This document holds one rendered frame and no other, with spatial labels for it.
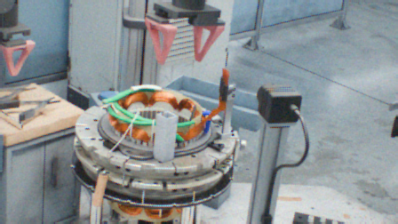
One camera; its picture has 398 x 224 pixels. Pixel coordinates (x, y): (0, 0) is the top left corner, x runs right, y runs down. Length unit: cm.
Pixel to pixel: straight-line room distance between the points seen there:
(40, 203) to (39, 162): 10
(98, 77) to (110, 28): 31
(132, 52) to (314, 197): 60
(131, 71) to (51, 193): 43
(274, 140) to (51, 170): 77
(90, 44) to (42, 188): 237
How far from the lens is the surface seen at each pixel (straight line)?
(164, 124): 140
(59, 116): 166
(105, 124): 154
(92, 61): 404
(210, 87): 190
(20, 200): 168
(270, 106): 99
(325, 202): 203
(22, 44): 160
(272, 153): 103
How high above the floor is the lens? 177
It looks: 24 degrees down
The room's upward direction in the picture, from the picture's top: 7 degrees clockwise
